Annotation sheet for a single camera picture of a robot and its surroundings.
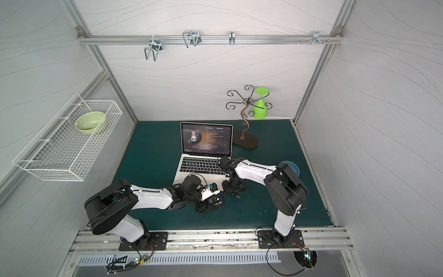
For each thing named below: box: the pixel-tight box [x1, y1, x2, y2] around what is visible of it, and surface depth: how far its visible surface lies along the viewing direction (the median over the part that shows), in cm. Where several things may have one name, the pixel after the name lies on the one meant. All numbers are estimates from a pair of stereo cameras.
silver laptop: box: [172, 121, 234, 192], surface depth 100 cm
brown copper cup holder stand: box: [225, 84, 273, 150], surface depth 92 cm
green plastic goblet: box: [253, 87, 270, 120], surface depth 93 cm
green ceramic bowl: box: [74, 111, 106, 135], surface depth 73 cm
